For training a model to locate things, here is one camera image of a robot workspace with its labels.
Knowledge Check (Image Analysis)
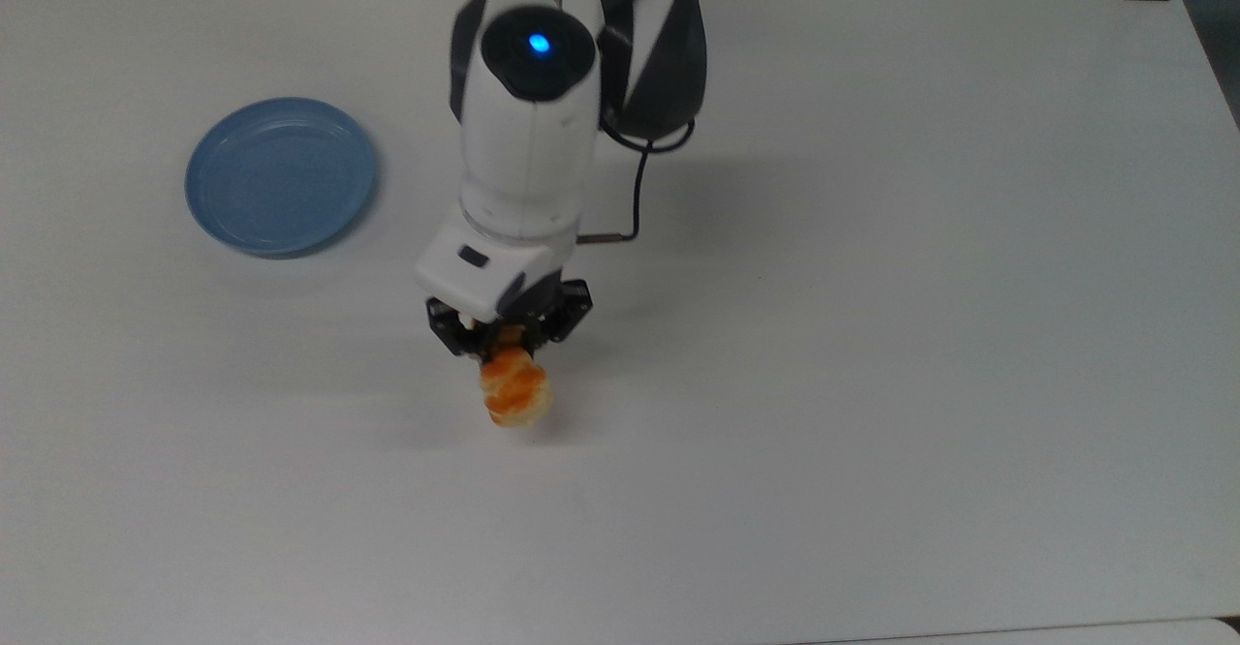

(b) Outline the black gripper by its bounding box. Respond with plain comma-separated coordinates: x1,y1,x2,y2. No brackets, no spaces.
425,275,594,359

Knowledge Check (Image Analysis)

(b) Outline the orange glazed bread roll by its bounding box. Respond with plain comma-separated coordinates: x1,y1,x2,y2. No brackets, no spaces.
478,330,555,429

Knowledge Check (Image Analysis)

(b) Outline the blue plastic plate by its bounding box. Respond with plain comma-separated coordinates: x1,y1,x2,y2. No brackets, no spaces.
184,96,379,259

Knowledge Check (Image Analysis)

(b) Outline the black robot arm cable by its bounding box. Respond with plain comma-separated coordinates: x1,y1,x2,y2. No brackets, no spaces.
576,112,698,242

